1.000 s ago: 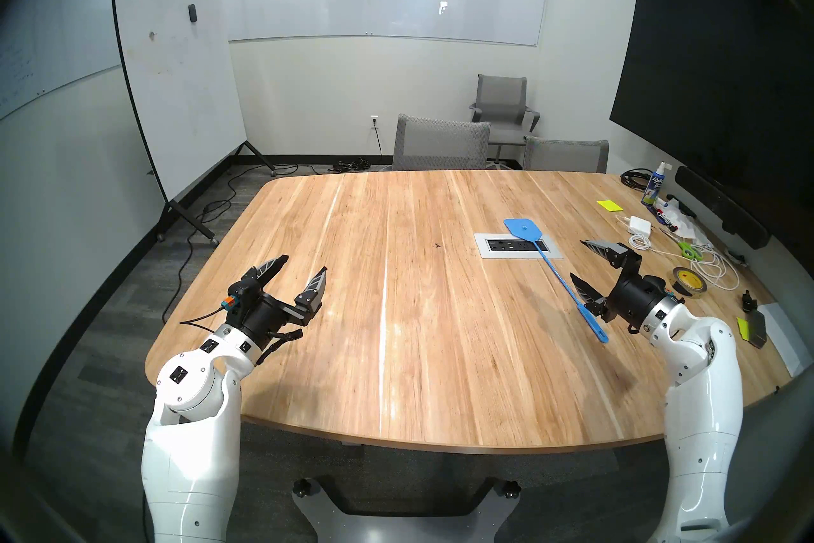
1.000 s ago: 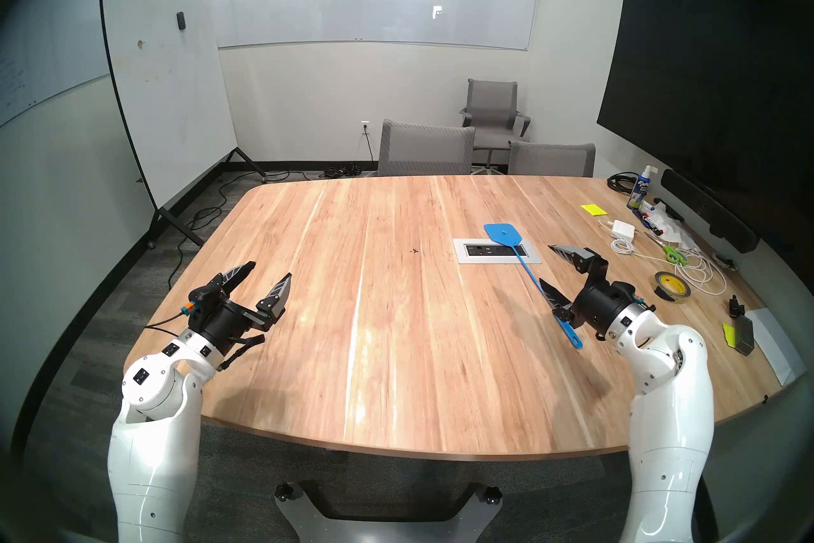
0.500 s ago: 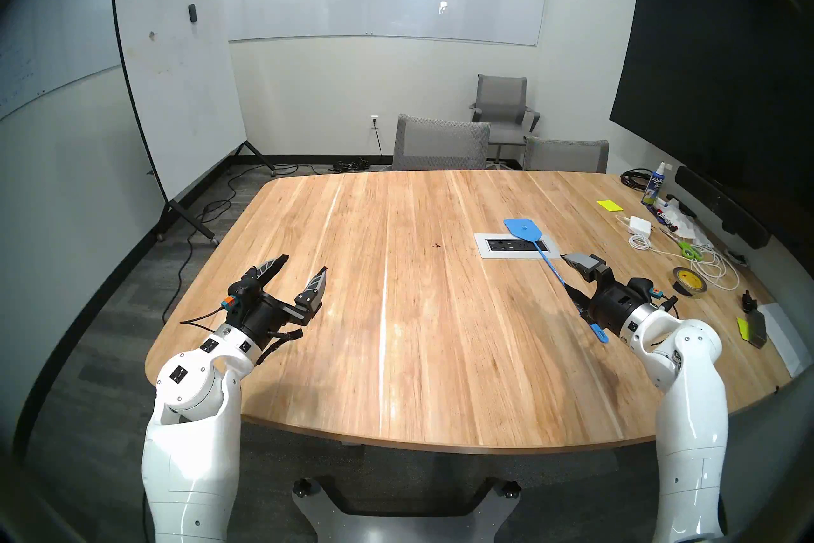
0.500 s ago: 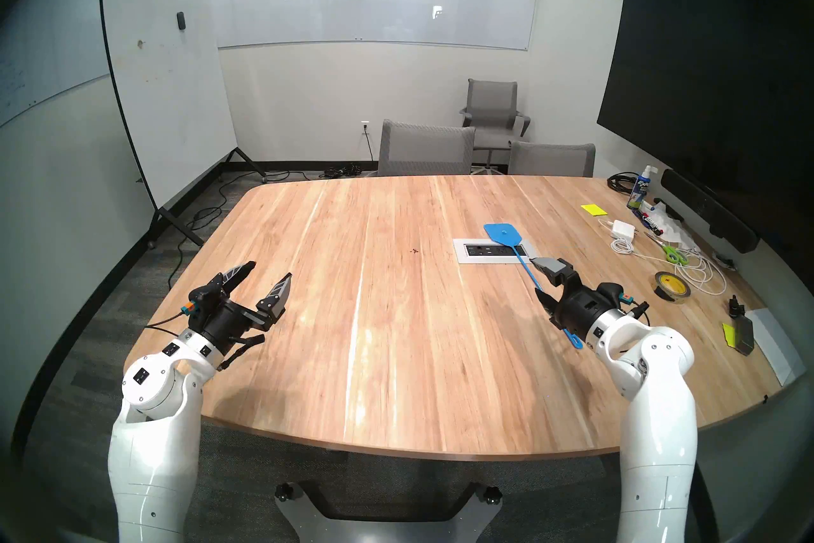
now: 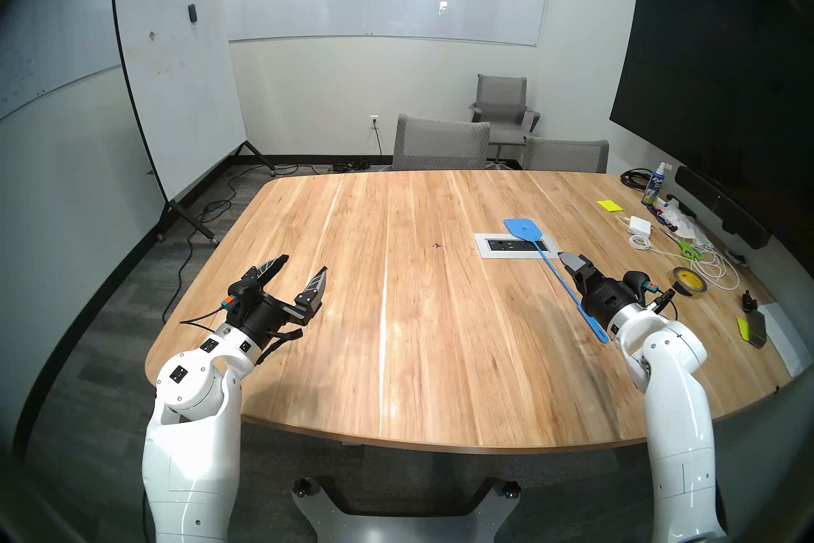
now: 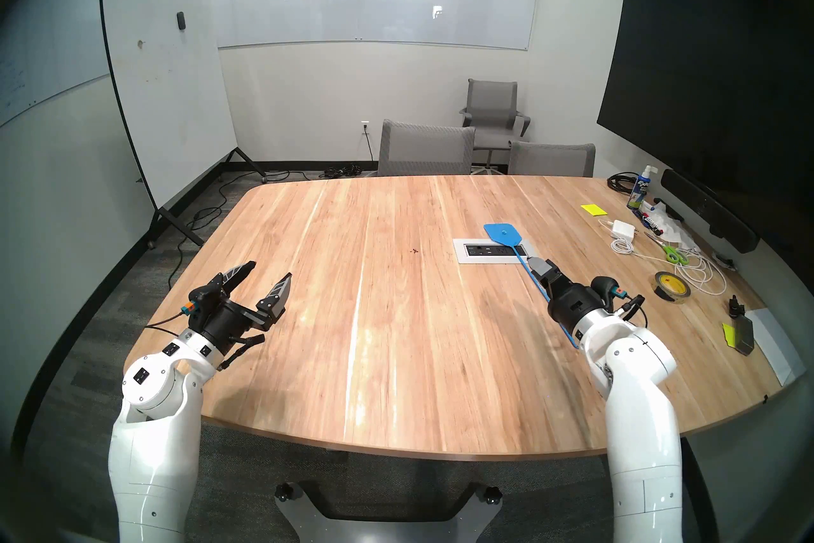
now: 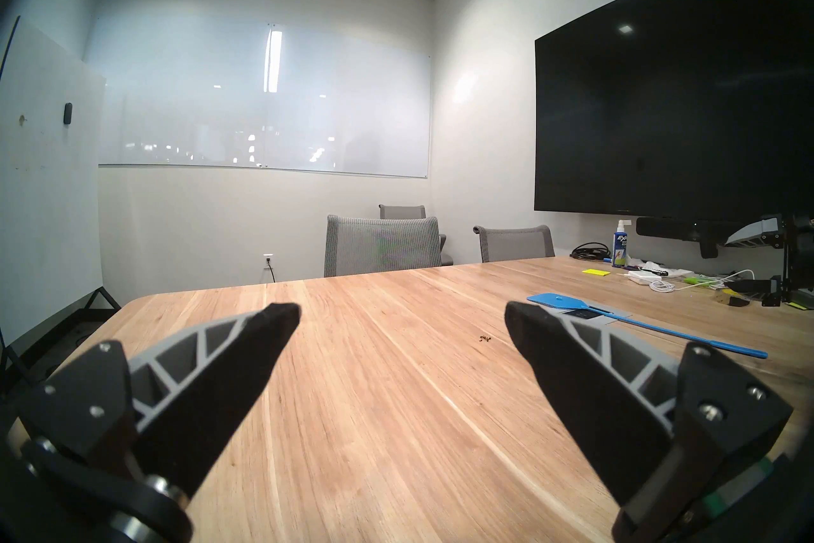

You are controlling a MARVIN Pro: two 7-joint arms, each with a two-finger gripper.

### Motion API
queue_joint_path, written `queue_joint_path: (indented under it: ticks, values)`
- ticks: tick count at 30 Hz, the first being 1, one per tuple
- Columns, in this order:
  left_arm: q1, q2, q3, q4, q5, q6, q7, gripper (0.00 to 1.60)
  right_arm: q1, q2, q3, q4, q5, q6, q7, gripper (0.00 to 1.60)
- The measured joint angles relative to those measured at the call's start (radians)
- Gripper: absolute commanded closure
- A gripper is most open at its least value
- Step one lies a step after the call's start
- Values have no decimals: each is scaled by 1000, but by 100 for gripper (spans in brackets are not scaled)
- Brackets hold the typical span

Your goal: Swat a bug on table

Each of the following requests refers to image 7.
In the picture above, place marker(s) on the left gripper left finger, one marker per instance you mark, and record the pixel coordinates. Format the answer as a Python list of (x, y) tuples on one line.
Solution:
[(203, 402)]

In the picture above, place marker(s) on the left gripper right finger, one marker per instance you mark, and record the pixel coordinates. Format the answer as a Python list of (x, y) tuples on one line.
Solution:
[(591, 408)]

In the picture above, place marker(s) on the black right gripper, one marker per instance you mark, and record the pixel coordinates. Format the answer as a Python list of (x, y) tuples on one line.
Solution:
[(798, 255)]

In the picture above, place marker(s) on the blue plastic fly swatter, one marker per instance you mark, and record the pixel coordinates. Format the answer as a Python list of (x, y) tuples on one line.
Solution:
[(553, 301)]

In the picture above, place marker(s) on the black yellow tape roll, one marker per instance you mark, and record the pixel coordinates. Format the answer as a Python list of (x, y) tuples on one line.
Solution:
[(734, 300)]

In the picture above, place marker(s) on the yellow sticky flag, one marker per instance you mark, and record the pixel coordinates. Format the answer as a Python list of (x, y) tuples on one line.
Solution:
[(798, 304)]

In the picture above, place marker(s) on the white plastic bag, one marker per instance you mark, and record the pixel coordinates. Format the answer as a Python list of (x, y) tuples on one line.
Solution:
[(679, 272)]

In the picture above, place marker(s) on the black video soundbar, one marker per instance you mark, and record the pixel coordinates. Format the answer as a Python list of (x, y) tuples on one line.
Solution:
[(674, 228)]

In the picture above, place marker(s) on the silver table power outlet box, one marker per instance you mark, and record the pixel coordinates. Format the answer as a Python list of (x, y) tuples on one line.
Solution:
[(598, 316)]

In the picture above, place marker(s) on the black marker pen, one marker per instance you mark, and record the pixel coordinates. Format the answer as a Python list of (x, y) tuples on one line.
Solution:
[(655, 270)]

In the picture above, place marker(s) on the white power adapter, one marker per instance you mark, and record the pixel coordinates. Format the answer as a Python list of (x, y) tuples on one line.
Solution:
[(641, 278)]

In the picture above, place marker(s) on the whiteboard cleaner spray bottle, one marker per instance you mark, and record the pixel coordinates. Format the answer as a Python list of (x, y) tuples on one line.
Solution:
[(620, 249)]

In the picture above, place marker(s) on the yellow sticky note pad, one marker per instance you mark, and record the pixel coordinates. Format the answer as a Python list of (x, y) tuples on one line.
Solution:
[(596, 272)]

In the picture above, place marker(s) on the grey mesh chair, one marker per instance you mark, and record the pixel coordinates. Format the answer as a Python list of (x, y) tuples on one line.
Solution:
[(515, 244), (381, 246)]

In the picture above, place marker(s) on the white mobile whiteboard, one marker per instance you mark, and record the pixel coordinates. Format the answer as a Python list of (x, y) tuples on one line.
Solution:
[(44, 198)]

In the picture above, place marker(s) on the grey office chair with armrests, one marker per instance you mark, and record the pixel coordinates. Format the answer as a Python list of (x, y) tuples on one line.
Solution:
[(404, 212)]

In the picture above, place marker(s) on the small black whiteboard eraser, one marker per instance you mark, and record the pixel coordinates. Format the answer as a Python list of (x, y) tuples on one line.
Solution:
[(67, 112)]

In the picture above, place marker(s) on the black wall television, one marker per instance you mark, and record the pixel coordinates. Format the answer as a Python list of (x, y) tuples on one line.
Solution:
[(668, 115)]

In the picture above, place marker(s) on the large wall glass whiteboard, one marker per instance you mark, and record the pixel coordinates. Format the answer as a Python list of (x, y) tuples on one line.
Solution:
[(254, 103)]

